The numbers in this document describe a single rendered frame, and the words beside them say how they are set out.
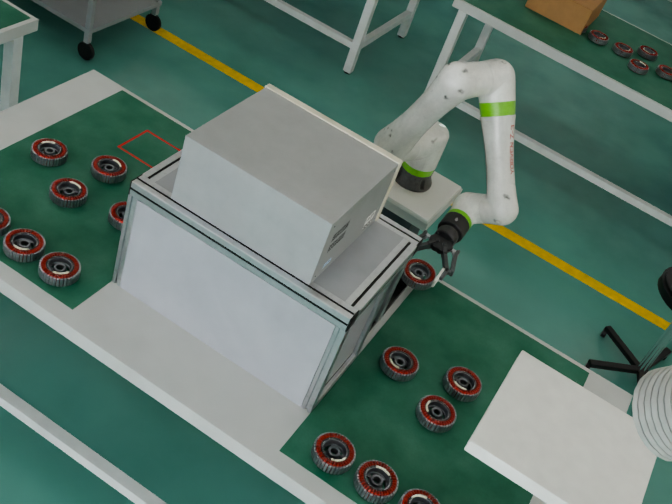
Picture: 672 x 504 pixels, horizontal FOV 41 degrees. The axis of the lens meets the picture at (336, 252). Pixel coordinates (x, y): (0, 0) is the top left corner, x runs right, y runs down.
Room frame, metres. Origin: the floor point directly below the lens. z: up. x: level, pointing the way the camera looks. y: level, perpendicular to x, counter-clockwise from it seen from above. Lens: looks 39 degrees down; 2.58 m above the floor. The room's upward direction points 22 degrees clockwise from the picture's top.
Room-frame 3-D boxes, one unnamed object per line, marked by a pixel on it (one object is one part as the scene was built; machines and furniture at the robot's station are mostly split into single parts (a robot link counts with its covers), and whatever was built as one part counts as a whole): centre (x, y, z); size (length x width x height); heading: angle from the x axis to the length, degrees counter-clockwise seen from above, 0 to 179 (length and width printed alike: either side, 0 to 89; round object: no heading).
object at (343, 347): (1.75, -0.12, 0.91); 0.28 x 0.03 x 0.32; 164
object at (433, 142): (2.83, -0.15, 0.92); 0.16 x 0.13 x 0.19; 135
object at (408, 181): (2.90, -0.17, 0.80); 0.26 x 0.15 x 0.06; 172
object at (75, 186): (2.05, 0.82, 0.77); 0.11 x 0.11 x 0.04
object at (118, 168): (2.23, 0.77, 0.77); 0.11 x 0.11 x 0.04
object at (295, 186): (1.92, 0.19, 1.22); 0.44 x 0.39 x 0.20; 74
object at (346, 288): (1.91, 0.17, 1.09); 0.68 x 0.44 x 0.05; 74
